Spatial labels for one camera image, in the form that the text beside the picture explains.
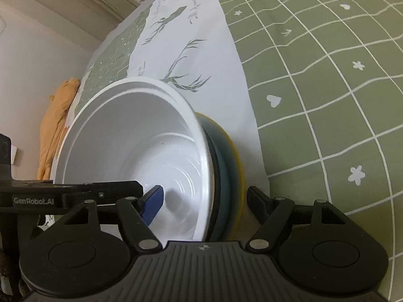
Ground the white plastic bowl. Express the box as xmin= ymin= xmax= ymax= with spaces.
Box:
xmin=53 ymin=77 xmax=217 ymax=243

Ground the white printed cloth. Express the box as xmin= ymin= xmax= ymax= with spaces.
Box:
xmin=64 ymin=0 xmax=271 ymax=197

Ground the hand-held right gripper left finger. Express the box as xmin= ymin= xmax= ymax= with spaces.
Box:
xmin=63 ymin=185 xmax=165 ymax=253

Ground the yellow plate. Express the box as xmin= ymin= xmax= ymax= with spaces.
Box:
xmin=193 ymin=111 xmax=247 ymax=240

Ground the green checked blanket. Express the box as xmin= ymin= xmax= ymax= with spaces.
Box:
xmin=207 ymin=0 xmax=403 ymax=302

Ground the orange cloth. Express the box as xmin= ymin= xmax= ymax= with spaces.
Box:
xmin=37 ymin=78 xmax=81 ymax=182

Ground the blue bowl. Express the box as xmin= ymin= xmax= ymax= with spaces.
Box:
xmin=201 ymin=117 xmax=232 ymax=241

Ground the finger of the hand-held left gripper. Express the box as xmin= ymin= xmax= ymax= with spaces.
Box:
xmin=52 ymin=180 xmax=144 ymax=210

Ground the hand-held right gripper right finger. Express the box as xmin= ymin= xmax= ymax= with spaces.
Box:
xmin=246 ymin=186 xmax=349 ymax=253

